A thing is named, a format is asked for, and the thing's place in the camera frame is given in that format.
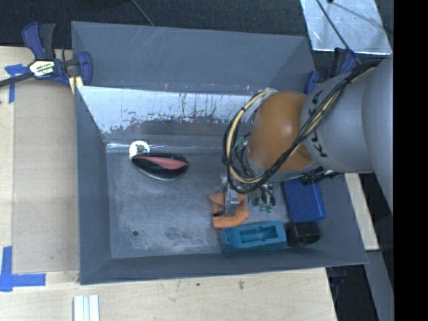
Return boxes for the teal plastic tool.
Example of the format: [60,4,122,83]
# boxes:
[218,219,289,254]

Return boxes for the blue box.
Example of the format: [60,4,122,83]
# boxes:
[282,178,328,224]

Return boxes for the grey metal bin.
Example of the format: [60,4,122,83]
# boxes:
[70,21,369,286]

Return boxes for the black cup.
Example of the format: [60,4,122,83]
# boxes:
[286,221,322,247]

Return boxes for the orange soft toy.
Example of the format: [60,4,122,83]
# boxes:
[209,191,250,229]

